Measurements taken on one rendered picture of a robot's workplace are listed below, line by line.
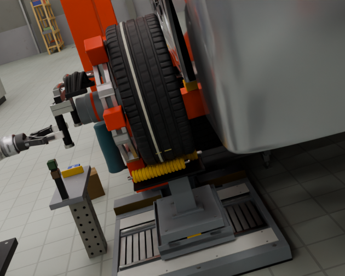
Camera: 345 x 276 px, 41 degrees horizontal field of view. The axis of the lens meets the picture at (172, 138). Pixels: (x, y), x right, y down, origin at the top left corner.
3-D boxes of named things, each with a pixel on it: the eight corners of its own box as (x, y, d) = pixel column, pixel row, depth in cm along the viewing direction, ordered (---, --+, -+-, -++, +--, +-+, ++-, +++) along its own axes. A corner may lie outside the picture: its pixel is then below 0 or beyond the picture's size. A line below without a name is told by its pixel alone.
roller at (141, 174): (191, 168, 210) (188, 156, 208) (130, 187, 210) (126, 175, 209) (190, 164, 216) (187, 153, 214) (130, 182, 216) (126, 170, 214)
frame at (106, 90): (141, 172, 196) (99, 48, 179) (126, 177, 196) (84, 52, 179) (139, 135, 247) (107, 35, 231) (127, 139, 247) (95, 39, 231)
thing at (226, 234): (235, 241, 218) (230, 223, 215) (162, 262, 219) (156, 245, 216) (217, 196, 266) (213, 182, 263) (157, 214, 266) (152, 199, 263)
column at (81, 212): (106, 253, 257) (81, 187, 244) (88, 258, 257) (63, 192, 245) (107, 244, 267) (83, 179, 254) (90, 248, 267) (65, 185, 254)
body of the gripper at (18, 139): (23, 148, 203) (42, 142, 203) (18, 154, 195) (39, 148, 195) (16, 132, 201) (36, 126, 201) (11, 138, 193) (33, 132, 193)
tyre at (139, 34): (194, 153, 244) (198, 149, 178) (151, 166, 244) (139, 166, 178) (159, 35, 248) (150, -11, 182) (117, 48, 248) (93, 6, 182)
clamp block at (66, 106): (74, 110, 193) (69, 98, 192) (53, 116, 193) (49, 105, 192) (75, 108, 198) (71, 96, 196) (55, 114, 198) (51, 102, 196)
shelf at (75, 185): (84, 201, 226) (81, 195, 225) (50, 211, 226) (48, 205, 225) (91, 169, 267) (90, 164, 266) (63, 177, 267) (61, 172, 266)
